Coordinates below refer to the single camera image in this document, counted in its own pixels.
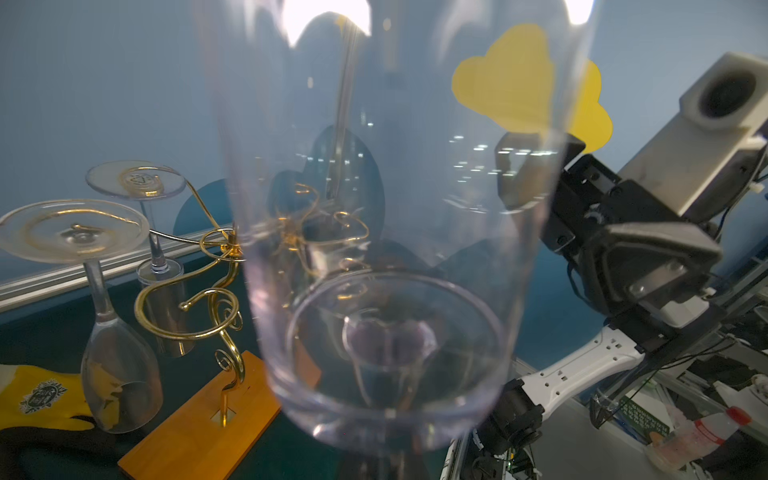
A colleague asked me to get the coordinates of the yellow black rubber glove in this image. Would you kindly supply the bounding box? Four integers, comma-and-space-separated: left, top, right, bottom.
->
1, 364, 115, 479

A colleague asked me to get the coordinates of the aluminium frame back bar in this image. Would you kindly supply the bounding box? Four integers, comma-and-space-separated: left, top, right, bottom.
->
0, 224, 235, 314

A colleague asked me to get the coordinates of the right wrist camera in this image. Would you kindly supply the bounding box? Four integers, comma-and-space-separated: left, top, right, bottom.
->
619, 52, 767, 216

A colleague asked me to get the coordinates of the orange wooden rack base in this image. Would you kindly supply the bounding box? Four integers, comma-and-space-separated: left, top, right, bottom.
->
117, 341, 322, 480

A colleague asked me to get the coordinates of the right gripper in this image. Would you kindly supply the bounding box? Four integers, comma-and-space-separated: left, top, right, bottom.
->
495, 131, 724, 319

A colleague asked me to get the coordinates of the clear plastic bottle red cap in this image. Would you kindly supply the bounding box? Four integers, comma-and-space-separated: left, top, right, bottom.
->
646, 407, 752, 473

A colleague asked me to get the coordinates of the gold wire glass rack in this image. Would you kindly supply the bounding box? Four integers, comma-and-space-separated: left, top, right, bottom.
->
119, 167, 373, 428

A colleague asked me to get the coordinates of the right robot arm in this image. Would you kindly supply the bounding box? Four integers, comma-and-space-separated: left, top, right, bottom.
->
441, 137, 723, 479

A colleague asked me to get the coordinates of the clear flute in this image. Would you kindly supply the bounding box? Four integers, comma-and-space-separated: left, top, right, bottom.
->
194, 1, 599, 456
1, 199, 163, 434
85, 160, 187, 333

